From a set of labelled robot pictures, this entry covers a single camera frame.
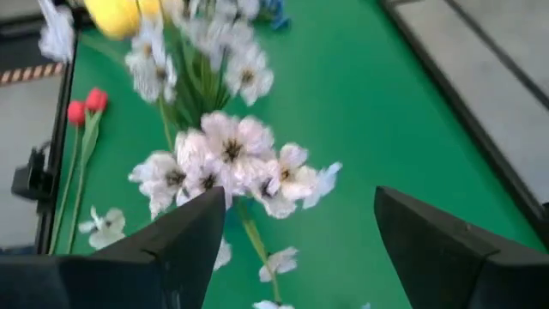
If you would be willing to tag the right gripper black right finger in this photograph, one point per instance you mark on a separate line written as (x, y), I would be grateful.
(463, 270)

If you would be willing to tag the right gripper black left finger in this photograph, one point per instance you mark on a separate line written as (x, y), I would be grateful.
(141, 274)

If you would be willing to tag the white artificial flower bunch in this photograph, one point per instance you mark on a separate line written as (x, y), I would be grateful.
(249, 75)
(233, 146)

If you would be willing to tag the red artificial tulip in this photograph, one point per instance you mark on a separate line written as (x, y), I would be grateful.
(76, 112)
(96, 99)

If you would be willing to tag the yellow artificial tulip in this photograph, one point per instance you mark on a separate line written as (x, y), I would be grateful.
(113, 17)
(149, 7)

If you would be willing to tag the blue artificial flower bunch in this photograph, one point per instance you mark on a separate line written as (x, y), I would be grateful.
(276, 15)

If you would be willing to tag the green table mat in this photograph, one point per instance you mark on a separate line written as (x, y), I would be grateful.
(364, 107)

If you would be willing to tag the black table frame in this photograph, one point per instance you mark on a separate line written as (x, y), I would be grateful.
(510, 182)

